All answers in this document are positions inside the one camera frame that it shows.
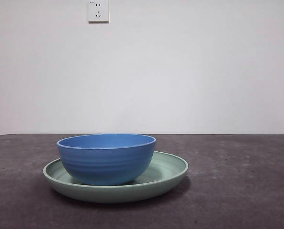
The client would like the pale green round plate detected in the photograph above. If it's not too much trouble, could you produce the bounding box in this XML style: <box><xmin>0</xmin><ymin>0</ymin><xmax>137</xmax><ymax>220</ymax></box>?
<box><xmin>42</xmin><ymin>150</ymin><xmax>189</xmax><ymax>204</ymax></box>

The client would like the blue ribbed bowl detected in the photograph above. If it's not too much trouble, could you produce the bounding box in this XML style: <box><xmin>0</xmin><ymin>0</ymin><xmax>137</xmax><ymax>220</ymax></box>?
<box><xmin>56</xmin><ymin>133</ymin><xmax>157</xmax><ymax>186</ymax></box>

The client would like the white wall socket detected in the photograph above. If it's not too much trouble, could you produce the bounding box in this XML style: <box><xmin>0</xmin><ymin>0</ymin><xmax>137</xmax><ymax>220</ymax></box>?
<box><xmin>88</xmin><ymin>0</ymin><xmax>110</xmax><ymax>24</ymax></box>

